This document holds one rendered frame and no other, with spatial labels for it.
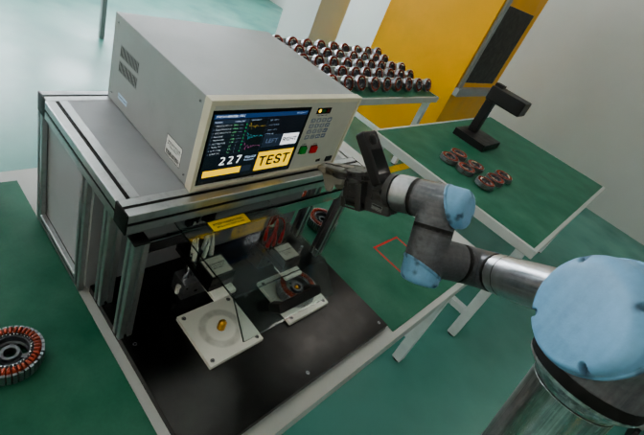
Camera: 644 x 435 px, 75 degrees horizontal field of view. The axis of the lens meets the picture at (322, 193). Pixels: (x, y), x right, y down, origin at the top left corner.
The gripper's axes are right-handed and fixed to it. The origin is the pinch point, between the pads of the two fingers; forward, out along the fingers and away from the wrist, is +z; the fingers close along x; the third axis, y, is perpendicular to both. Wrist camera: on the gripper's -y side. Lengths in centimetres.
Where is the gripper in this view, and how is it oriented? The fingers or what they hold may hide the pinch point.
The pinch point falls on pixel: (323, 164)
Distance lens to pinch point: 97.4
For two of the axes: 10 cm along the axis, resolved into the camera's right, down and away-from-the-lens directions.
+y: -0.4, 9.6, 2.8
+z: -7.4, -2.2, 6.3
